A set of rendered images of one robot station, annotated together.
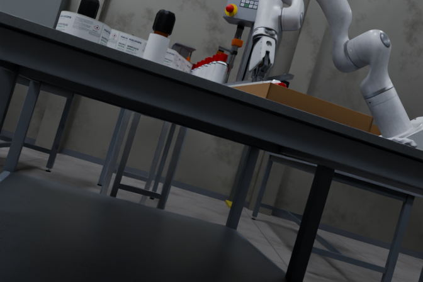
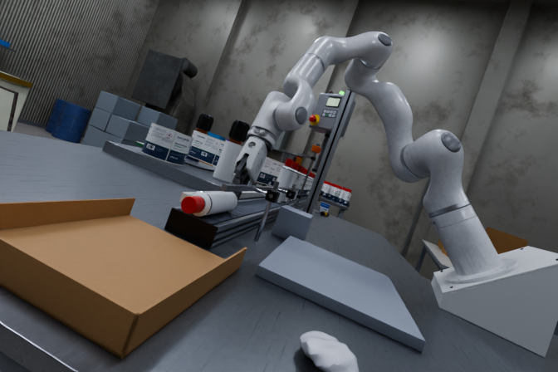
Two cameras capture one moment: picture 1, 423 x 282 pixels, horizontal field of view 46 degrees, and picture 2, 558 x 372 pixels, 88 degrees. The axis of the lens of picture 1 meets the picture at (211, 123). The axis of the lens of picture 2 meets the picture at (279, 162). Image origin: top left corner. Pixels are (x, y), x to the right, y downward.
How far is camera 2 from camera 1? 1.10 m
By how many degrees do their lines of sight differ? 27
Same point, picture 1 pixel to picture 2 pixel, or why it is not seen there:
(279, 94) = not seen: outside the picture
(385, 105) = (453, 229)
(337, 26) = (390, 128)
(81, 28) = (156, 135)
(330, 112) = (38, 286)
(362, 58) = (419, 166)
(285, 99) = not seen: outside the picture
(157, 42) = (227, 148)
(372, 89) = (434, 205)
